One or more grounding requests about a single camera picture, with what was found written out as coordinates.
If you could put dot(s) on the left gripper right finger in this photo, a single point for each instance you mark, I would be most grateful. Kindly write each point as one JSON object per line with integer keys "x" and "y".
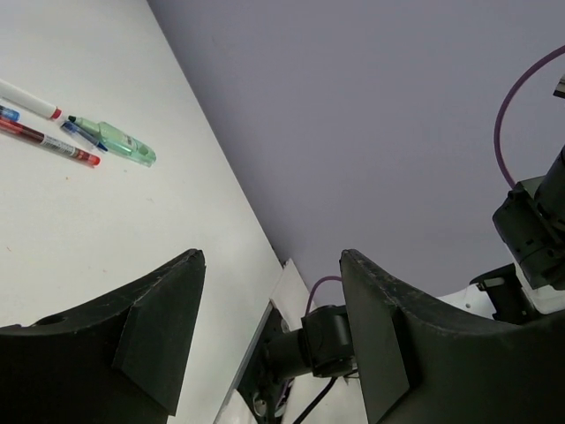
{"x": 421, "y": 360}

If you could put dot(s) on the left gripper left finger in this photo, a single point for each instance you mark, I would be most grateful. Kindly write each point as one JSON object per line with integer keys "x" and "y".
{"x": 119, "y": 358}

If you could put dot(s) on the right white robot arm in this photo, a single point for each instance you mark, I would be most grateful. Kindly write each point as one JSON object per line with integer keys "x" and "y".
{"x": 530, "y": 223}

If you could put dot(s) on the green highlighter marker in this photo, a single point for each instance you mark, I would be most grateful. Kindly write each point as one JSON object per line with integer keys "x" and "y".
{"x": 116, "y": 141}

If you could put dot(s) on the long red pen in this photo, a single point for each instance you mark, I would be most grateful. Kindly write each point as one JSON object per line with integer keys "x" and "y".
{"x": 50, "y": 143}

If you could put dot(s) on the blue gel pen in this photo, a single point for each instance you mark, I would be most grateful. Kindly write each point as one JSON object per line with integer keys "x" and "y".
{"x": 85, "y": 139}

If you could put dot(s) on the blue ballpoint pen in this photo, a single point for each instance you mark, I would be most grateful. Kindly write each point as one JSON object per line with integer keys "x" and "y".
{"x": 9, "y": 114}

